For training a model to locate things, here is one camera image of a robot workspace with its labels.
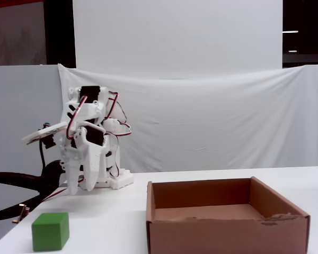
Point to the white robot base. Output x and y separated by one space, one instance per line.
122 181

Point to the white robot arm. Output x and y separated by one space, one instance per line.
91 111

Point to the black table clamp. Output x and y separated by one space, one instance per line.
18 177

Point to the brown cardboard box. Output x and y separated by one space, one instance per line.
228 235

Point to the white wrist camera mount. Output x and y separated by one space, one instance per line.
47 131

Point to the grey partition panel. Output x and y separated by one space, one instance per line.
21 105

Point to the green cube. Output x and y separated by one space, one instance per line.
50 232

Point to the white draped cloth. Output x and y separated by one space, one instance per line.
201 119

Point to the white backdrop panel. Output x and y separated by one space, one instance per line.
175 34

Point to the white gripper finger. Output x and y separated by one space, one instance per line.
92 166
72 177

